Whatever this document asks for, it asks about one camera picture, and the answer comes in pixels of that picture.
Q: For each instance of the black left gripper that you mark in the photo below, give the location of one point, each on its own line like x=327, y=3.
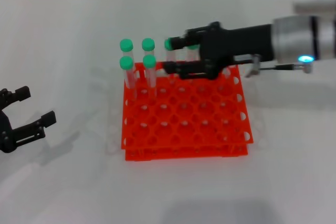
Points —
x=5, y=134

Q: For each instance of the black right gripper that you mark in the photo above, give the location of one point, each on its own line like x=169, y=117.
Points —
x=236, y=43

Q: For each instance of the green-capped clear test tube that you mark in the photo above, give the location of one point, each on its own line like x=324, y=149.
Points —
x=126, y=62
x=126, y=45
x=149, y=61
x=148, y=44
x=192, y=47
x=168, y=45

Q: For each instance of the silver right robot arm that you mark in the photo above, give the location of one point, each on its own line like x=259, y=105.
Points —
x=294, y=37

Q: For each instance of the orange test tube rack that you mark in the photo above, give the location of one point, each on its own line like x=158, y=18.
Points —
x=183, y=141

